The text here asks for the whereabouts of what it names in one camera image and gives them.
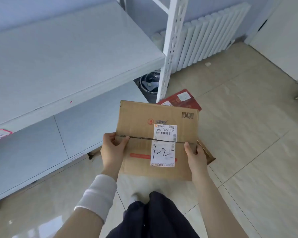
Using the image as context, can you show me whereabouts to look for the person's right hand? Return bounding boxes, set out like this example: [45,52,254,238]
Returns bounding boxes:
[184,142,212,187]

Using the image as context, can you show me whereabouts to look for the person's left hand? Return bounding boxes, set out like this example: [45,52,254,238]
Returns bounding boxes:
[100,132,130,181]

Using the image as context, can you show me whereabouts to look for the box marked 1-2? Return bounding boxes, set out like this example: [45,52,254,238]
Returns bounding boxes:
[116,100,200,181]

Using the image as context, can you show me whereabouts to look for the white metal shelf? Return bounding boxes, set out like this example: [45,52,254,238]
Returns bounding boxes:
[0,0,189,205]

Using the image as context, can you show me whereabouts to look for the person's right forearm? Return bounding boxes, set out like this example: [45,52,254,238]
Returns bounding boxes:
[192,179,249,238]

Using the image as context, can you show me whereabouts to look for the person's left shoe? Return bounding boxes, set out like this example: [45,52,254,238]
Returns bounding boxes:
[128,193,145,206]

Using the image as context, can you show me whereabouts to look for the person's dark trousers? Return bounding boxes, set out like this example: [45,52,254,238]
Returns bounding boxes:
[107,191,200,238]

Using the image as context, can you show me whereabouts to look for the torn cardboard box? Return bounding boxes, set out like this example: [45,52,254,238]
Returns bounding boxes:
[87,147,102,159]

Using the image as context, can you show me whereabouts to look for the white wristband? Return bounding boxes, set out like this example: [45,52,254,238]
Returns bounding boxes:
[74,174,118,225]

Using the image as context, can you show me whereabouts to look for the black trash bin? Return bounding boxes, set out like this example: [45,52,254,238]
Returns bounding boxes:
[140,69,162,93]

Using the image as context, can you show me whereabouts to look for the white radiator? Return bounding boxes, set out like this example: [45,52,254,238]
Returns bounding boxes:
[151,2,251,75]

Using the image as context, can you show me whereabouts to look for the white door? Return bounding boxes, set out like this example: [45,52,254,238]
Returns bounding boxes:
[244,0,298,83]

